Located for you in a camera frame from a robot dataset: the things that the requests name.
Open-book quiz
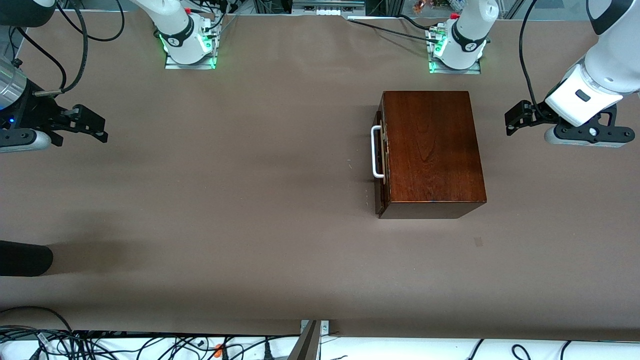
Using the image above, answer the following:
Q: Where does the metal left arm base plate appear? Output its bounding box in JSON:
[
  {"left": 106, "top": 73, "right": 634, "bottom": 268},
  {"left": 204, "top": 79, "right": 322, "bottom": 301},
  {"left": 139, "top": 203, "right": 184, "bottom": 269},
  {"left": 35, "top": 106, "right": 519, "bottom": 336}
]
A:
[{"left": 427, "top": 27, "right": 482, "bottom": 75}]

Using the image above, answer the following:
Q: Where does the black ribbed cylinder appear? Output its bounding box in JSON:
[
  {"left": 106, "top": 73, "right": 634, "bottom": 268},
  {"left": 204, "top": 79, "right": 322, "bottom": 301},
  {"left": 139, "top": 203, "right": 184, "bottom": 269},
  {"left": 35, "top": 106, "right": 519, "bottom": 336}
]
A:
[{"left": 0, "top": 240, "right": 54, "bottom": 277}]

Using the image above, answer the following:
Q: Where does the black arched cable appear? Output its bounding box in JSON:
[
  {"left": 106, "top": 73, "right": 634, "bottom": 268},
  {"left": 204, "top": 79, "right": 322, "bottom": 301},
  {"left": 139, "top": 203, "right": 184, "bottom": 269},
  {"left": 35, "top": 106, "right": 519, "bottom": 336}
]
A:
[{"left": 0, "top": 306, "right": 75, "bottom": 335}]

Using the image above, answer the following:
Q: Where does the dark grey slanted beam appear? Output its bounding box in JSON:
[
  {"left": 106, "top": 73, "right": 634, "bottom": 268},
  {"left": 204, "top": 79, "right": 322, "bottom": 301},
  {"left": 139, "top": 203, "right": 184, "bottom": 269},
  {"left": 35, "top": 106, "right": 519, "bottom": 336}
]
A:
[{"left": 287, "top": 320, "right": 322, "bottom": 360}]

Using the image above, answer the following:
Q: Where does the grey power strip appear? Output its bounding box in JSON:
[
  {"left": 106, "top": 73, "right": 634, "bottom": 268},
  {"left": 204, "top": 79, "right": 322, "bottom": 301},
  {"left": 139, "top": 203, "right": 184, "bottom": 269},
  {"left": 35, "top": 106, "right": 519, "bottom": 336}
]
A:
[{"left": 291, "top": 0, "right": 366, "bottom": 16}]

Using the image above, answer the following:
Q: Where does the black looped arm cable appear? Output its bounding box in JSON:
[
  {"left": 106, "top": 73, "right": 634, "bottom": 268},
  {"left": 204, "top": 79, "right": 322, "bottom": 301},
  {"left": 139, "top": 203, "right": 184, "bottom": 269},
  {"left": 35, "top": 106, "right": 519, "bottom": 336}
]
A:
[{"left": 57, "top": 0, "right": 125, "bottom": 42}]

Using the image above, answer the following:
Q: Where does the small metal edge bracket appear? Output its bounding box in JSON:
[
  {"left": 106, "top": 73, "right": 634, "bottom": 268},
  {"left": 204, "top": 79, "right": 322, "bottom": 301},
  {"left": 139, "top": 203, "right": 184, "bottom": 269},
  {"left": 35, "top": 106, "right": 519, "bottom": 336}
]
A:
[{"left": 300, "top": 320, "right": 331, "bottom": 337}]

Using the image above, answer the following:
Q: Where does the short black table cable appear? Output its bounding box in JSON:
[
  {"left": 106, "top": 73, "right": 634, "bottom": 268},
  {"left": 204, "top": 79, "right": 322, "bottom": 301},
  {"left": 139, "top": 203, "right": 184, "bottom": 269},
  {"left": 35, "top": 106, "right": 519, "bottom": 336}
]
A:
[{"left": 397, "top": 14, "right": 446, "bottom": 32}]

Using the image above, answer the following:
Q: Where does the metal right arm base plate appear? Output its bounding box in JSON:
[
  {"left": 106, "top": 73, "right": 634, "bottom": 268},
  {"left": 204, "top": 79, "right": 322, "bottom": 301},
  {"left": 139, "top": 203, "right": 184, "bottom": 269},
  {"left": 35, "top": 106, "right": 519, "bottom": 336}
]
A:
[{"left": 165, "top": 30, "right": 218, "bottom": 70}]

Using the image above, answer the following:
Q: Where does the wooden drawer with white handle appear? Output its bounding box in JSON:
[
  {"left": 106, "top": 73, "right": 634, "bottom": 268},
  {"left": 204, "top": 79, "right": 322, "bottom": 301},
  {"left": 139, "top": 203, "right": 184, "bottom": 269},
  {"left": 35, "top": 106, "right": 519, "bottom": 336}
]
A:
[{"left": 371, "top": 110, "right": 390, "bottom": 201}]

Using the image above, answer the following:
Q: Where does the long black table cable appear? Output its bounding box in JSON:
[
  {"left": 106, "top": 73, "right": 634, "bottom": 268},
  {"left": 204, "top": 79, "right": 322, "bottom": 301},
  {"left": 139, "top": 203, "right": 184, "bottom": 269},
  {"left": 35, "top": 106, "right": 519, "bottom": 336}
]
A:
[{"left": 347, "top": 19, "right": 436, "bottom": 45}]

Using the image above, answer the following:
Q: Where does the dark brown wooden cabinet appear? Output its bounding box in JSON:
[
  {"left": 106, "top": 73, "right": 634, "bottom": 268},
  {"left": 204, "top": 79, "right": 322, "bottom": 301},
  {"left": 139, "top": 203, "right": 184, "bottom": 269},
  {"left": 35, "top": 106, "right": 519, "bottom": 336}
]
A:
[{"left": 375, "top": 91, "right": 487, "bottom": 220}]

